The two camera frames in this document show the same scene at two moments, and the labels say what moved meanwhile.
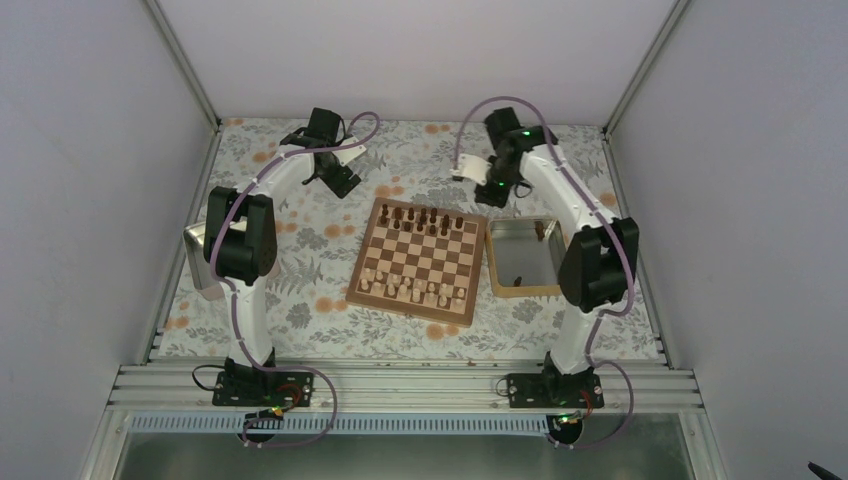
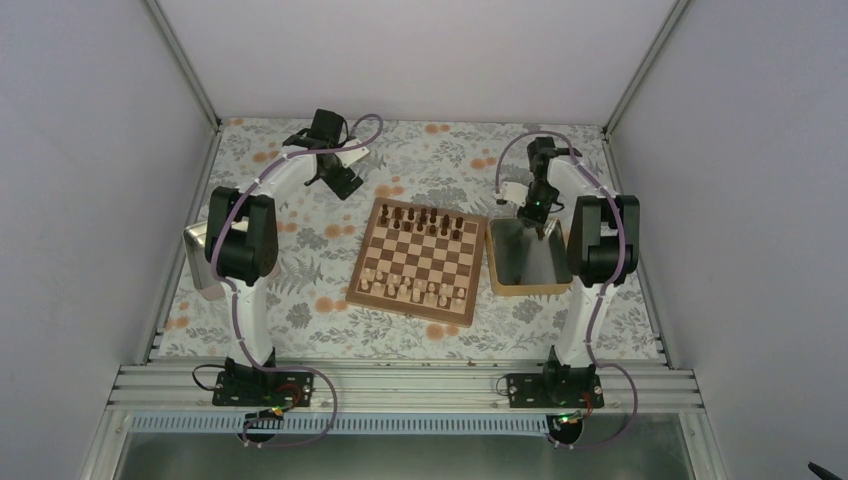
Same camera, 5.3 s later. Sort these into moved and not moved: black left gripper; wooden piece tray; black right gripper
Moved: black right gripper
Not moved: black left gripper; wooden piece tray
